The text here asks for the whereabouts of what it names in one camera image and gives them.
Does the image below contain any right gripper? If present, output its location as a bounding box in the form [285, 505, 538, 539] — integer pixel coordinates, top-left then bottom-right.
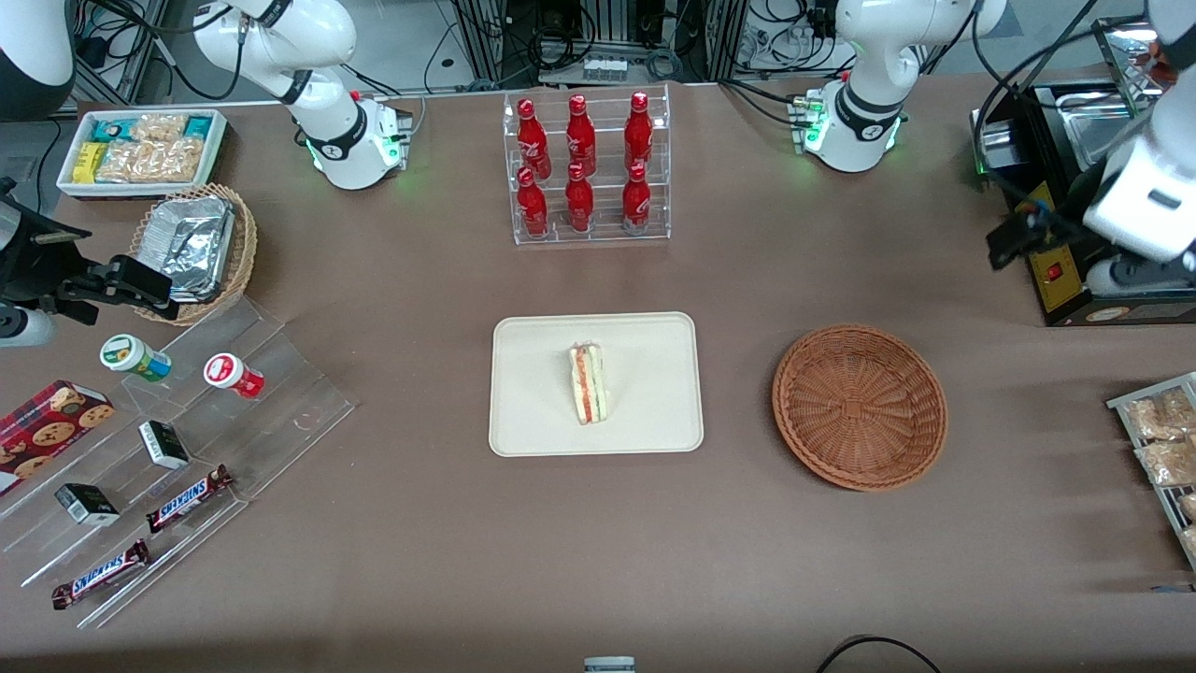
[0, 182, 181, 325]

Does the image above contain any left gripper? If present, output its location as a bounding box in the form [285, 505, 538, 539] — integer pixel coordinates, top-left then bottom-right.
[988, 126, 1196, 273]

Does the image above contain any triangular sandwich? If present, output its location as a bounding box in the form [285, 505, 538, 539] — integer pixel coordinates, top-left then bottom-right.
[568, 342, 609, 425]

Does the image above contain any aluminium foil tray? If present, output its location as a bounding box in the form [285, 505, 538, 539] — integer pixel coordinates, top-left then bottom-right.
[140, 196, 236, 303]

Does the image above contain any light wicker basket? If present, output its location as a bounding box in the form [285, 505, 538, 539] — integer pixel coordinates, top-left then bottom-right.
[129, 182, 259, 326]

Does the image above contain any brown round wicker basket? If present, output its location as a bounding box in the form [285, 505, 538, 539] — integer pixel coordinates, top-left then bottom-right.
[772, 323, 948, 493]

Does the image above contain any tray of packaged pastries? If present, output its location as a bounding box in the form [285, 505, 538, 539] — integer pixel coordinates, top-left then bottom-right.
[1107, 372, 1196, 571]

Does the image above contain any cream rectangular tray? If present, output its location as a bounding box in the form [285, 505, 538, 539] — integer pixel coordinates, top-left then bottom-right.
[489, 311, 705, 458]

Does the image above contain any green lid cup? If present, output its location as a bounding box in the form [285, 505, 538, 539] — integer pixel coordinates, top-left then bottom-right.
[100, 334, 173, 382]

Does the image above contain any black food warmer machine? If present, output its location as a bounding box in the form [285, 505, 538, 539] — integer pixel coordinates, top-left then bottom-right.
[970, 79, 1196, 328]

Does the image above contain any red lid cup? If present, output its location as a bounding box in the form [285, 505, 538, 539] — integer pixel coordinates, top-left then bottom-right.
[204, 352, 265, 400]

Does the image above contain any steel pan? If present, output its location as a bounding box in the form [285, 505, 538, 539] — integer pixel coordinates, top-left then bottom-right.
[1063, 92, 1139, 171]

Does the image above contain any large clear cracker bag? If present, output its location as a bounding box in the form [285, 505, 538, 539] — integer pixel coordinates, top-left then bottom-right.
[96, 138, 205, 184]

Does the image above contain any white plastic snack bin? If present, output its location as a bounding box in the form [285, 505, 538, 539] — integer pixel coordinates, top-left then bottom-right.
[56, 108, 229, 200]

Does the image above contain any small black box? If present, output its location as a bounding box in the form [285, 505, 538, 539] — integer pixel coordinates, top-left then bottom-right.
[138, 421, 191, 470]
[54, 483, 121, 526]

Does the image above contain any small clear cracker bag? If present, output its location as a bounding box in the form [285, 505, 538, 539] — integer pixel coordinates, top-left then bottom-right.
[131, 113, 190, 144]

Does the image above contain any red cookie box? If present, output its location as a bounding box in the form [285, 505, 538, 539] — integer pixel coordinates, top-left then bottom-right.
[0, 379, 115, 496]

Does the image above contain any clear acrylic stepped display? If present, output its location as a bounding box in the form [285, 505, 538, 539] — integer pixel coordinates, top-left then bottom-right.
[0, 297, 356, 629]

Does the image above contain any metal shelf rack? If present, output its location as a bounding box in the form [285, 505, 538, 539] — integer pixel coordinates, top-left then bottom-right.
[1091, 17, 1171, 96]

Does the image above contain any Snickers bar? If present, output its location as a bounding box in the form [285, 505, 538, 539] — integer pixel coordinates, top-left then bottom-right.
[51, 539, 151, 610]
[146, 465, 235, 534]

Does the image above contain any red soda bottle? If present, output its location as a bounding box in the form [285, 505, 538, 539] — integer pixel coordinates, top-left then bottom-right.
[624, 91, 654, 171]
[621, 162, 652, 231]
[517, 98, 552, 180]
[564, 163, 595, 233]
[517, 166, 549, 236]
[565, 93, 597, 177]

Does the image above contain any clear acrylic bottle rack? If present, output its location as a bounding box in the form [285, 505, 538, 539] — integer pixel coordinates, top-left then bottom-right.
[503, 82, 672, 246]

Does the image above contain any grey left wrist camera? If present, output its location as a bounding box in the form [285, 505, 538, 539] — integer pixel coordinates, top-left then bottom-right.
[1087, 257, 1196, 298]

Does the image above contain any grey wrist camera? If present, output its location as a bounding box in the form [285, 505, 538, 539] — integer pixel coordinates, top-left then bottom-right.
[0, 308, 57, 349]
[1087, 257, 1196, 298]

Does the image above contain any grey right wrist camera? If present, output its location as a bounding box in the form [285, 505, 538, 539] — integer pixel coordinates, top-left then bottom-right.
[0, 308, 57, 349]

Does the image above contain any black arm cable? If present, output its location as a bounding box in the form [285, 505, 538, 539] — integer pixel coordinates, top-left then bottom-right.
[972, 0, 1127, 193]

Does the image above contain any black looped cable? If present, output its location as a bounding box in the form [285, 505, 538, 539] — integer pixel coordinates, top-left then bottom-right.
[817, 635, 942, 673]

